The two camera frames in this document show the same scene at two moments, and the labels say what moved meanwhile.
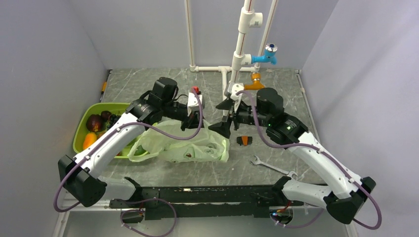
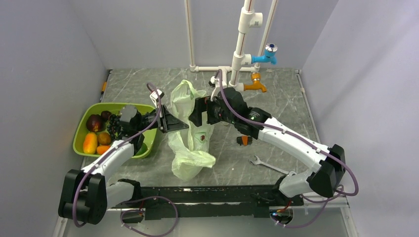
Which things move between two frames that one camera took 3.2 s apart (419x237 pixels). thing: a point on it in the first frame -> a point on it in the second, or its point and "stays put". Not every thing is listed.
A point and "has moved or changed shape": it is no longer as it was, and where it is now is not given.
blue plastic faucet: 270,56 stays put
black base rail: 204,201 stays put
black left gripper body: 175,110 -> 146,120
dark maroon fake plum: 104,115 stays put
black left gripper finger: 192,121 -> 169,122
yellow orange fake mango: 90,138 stays put
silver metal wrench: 289,173 stays put
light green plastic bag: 212,143 has moved or changed shape
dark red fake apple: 95,123 stays put
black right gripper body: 244,114 -> 215,113
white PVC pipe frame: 248,18 stays put
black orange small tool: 244,140 stays put
